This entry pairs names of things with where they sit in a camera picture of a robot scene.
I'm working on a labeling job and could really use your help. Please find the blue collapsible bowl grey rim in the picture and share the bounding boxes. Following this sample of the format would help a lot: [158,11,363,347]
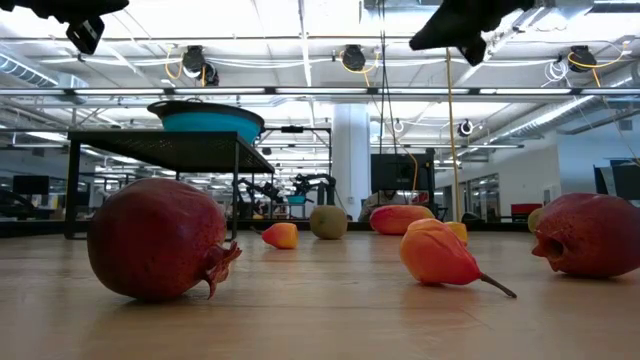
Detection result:
[147,99,266,145]

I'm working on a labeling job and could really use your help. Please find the small yellow fruit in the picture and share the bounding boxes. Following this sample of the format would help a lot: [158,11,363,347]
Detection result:
[443,221,469,248]

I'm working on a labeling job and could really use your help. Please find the long ceiling light rail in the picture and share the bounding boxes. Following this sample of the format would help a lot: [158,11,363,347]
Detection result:
[0,86,640,97]

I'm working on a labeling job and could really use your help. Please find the dark red pomegranate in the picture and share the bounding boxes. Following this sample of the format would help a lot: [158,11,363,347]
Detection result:
[87,178,243,304]

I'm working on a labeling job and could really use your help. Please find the small orange yellow pear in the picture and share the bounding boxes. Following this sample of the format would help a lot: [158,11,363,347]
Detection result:
[249,222,300,251]

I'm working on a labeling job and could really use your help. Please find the red orange mango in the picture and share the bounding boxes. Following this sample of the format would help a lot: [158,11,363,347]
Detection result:
[368,204,436,236]

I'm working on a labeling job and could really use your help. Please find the red box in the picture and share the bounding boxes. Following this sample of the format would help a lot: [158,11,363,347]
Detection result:
[510,203,544,217]

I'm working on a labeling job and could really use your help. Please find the yellow cable by stand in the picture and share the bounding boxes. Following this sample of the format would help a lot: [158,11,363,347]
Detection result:
[407,152,419,194]

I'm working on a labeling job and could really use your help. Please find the green-brown kiwi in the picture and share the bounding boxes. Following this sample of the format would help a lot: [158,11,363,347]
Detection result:
[309,204,349,241]

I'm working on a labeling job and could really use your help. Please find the black mesh metal shelf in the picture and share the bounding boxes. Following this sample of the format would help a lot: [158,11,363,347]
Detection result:
[63,129,275,242]

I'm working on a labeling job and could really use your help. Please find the white pillar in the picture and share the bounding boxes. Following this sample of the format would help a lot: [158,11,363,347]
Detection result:
[332,103,372,214]

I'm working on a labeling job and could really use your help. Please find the orange pear with stem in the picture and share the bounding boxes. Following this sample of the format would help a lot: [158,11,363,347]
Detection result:
[398,218,518,300]

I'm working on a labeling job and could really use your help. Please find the red-orange pomegranate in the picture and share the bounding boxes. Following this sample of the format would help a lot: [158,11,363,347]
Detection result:
[530,192,640,279]

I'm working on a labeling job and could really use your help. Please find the black screen on stand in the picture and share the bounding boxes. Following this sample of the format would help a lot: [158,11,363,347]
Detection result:
[370,153,436,206]

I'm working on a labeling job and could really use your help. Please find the small green fruit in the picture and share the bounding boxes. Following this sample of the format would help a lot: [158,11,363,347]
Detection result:
[527,207,546,234]

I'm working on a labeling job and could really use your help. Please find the dark wall screen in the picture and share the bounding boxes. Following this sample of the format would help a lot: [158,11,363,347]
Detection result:
[593,158,640,202]

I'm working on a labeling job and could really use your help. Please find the person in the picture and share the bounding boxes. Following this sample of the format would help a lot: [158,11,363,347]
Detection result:
[357,189,431,223]

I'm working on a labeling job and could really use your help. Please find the black background rig frame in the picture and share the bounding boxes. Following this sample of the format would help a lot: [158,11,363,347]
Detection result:
[252,125,334,221]

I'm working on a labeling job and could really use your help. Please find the black hanging cables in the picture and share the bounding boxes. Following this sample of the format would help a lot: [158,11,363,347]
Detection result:
[377,0,401,156]

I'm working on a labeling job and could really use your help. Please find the yellow hanging cord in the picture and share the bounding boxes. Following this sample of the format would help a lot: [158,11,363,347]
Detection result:
[443,47,464,223]

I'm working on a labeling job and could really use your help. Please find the black desk monitor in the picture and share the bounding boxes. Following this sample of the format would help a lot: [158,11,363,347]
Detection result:
[12,174,50,196]

